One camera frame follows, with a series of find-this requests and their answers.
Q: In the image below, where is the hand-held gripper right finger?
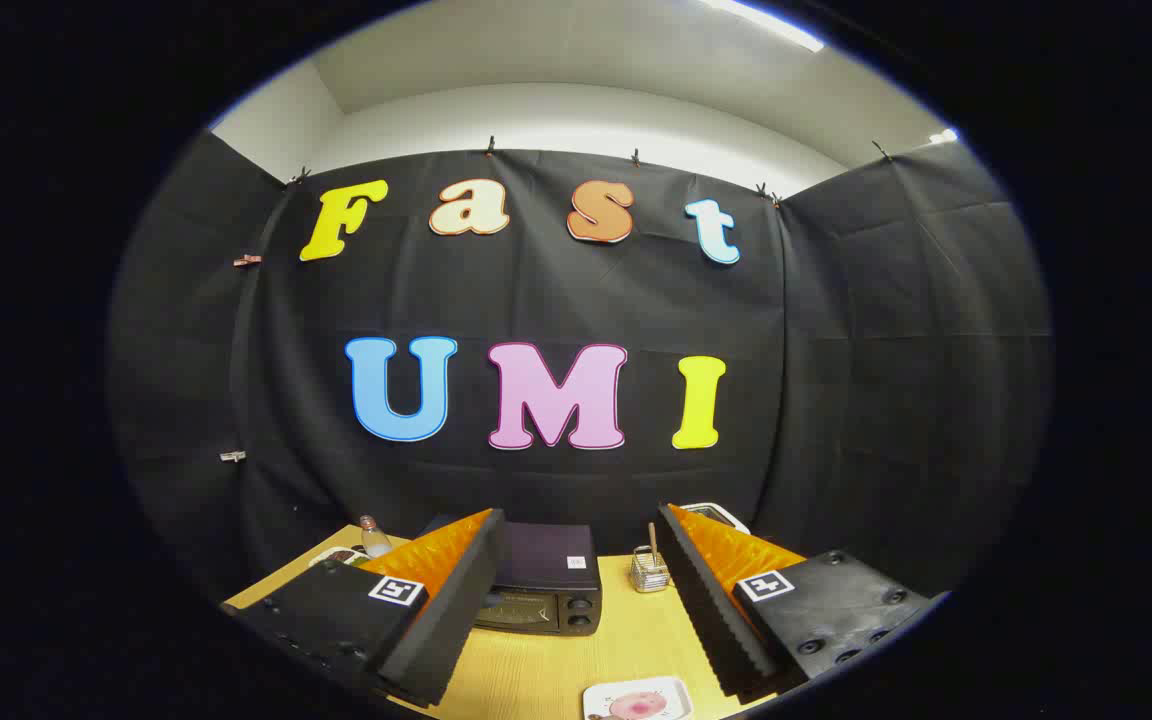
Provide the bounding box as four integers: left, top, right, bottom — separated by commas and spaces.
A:
656, 503, 939, 703

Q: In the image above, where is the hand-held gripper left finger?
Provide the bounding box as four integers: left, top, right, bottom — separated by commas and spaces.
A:
221, 508, 507, 709

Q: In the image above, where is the glass toaster oven door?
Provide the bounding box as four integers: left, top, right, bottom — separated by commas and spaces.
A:
473, 590, 562, 633

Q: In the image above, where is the black toaster oven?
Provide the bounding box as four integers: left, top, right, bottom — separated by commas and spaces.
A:
421, 515, 604, 638

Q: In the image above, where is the pink meat slice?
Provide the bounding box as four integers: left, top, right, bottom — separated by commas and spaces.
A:
608, 692, 672, 720

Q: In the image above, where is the white square plate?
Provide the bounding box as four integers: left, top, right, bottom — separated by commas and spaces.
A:
582, 676, 694, 720

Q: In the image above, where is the white toaster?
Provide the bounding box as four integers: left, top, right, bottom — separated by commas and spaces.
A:
681, 502, 750, 536

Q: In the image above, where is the wire utensil holder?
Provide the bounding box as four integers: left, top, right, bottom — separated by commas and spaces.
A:
631, 548, 672, 594

